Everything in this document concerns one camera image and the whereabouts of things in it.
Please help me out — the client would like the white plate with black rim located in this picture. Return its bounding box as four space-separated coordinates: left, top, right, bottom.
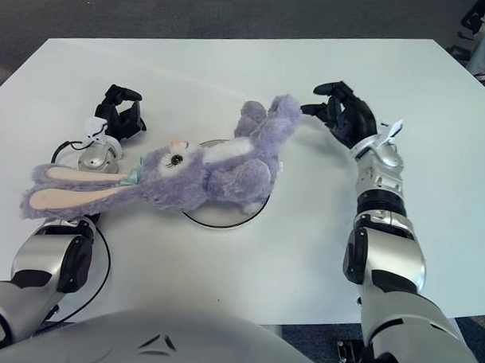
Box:
181 137 273 232

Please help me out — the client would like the black office chair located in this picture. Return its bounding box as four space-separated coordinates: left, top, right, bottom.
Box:
445 0 485 60

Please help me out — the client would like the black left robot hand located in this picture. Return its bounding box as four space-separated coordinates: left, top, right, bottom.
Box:
93 83 150 142

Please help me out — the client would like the grey robot torso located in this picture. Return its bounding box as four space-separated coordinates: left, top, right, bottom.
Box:
0 299 334 363

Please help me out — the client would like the white left wrist connector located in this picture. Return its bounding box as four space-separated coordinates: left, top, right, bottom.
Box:
83 118 110 146

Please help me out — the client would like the seated person in background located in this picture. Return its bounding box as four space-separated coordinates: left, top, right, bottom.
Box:
467 10 485 92

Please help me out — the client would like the purple plush bunny doll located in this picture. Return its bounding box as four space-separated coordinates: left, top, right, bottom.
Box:
20 84 303 231

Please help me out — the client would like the black left elbow cable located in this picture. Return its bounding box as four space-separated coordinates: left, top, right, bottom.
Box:
53 222 113 325

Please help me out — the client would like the white right wrist connector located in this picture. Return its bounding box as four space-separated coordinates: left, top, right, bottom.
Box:
377 119 405 146

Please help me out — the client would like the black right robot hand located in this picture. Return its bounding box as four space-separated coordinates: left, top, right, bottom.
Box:
299 80 381 150

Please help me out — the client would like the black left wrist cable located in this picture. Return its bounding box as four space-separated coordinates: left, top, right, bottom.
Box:
50 139 92 167

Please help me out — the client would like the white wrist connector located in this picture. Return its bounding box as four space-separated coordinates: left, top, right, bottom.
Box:
83 118 110 146
377 119 405 146

